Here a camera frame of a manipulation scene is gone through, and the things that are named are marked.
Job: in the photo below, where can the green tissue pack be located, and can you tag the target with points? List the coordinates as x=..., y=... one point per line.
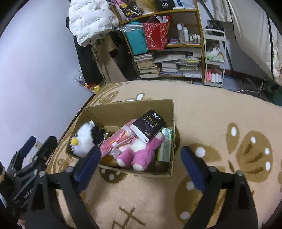
x=165, y=149

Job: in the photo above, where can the white rolling cart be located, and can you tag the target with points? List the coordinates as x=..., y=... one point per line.
x=214, y=42

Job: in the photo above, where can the yellow plush toy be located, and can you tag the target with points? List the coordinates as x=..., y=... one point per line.
x=108, y=160

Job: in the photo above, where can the open cardboard box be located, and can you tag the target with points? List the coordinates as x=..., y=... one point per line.
x=112, y=117

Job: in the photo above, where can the wooden bookshelf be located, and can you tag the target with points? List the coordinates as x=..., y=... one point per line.
x=183, y=56

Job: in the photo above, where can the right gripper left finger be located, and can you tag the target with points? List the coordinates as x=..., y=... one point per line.
x=44, y=210

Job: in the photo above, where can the teal bag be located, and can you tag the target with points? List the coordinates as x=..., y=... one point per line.
x=136, y=37

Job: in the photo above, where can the red gift bag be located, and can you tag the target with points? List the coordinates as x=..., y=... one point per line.
x=156, y=29

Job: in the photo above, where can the wall outlet lower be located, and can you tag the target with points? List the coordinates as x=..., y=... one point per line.
x=38, y=145

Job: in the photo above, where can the stack of books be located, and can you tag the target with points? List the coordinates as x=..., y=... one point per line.
x=146, y=66

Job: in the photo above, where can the colourful printed bag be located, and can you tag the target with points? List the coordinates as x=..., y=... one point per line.
x=127, y=9

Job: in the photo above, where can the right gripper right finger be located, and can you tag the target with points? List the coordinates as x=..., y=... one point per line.
x=238, y=209

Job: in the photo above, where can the white puffer jacket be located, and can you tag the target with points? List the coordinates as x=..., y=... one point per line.
x=90, y=21

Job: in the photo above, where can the blonde wig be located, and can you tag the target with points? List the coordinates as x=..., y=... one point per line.
x=146, y=6

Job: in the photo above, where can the cream duvet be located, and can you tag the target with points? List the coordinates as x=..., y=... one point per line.
x=255, y=33

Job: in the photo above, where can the black face tissue pack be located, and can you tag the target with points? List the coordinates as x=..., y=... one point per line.
x=148, y=125

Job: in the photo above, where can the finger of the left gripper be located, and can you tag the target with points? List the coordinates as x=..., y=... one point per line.
x=44, y=152
x=25, y=147

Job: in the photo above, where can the black box marked 40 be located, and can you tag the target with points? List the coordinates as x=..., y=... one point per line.
x=164, y=5

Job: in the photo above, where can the beige patterned carpet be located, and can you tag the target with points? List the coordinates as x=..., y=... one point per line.
x=227, y=130

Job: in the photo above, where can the pink bear plush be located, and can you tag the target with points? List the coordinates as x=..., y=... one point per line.
x=139, y=154

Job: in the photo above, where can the white fluffy plush toy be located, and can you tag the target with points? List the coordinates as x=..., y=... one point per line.
x=87, y=136

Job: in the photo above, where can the black hanging coat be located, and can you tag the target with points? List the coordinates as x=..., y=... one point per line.
x=89, y=68

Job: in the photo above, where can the pink package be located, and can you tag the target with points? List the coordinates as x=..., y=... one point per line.
x=119, y=141

